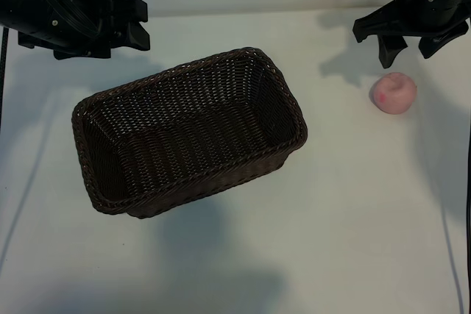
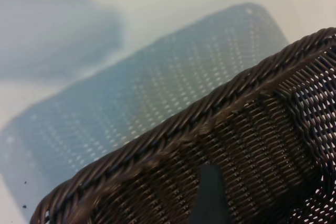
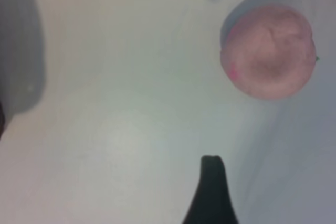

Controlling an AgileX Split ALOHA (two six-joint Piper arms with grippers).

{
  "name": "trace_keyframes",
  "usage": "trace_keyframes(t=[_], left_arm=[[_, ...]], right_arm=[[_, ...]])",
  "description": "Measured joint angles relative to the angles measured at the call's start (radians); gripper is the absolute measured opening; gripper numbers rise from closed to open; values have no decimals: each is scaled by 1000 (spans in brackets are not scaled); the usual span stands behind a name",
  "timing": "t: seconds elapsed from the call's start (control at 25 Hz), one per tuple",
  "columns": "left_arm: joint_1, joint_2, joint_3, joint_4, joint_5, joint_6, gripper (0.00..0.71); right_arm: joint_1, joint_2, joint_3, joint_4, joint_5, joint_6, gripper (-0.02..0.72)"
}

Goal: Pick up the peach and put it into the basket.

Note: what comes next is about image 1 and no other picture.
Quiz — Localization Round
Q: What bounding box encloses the dark brown woven basket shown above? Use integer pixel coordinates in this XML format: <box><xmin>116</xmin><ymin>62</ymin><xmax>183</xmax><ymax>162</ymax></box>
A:
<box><xmin>71</xmin><ymin>46</ymin><xmax>308</xmax><ymax>219</ymax></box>

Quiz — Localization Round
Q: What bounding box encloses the black flat ribbon cable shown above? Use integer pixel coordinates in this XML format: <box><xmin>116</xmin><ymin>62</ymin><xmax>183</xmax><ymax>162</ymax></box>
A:
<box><xmin>20</xmin><ymin>0</ymin><xmax>100</xmax><ymax>38</ymax></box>

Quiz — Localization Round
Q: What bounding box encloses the pink peach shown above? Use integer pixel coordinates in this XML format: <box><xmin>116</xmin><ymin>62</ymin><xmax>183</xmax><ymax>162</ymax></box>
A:
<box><xmin>369</xmin><ymin>71</ymin><xmax>417</xmax><ymax>115</ymax></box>

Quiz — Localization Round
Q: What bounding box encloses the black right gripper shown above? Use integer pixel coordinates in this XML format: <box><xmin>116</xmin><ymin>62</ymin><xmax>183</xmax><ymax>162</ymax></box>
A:
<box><xmin>353</xmin><ymin>0</ymin><xmax>471</xmax><ymax>70</ymax></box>

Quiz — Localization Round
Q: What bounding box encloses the black round cable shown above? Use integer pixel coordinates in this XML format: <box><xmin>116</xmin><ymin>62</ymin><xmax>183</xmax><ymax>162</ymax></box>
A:
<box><xmin>464</xmin><ymin>133</ymin><xmax>471</xmax><ymax>314</ymax></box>
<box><xmin>0</xmin><ymin>26</ymin><xmax>9</xmax><ymax>138</ymax></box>

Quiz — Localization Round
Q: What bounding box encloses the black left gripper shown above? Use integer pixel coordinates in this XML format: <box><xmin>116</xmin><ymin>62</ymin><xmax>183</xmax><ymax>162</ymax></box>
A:
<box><xmin>17</xmin><ymin>0</ymin><xmax>151</xmax><ymax>60</ymax></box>

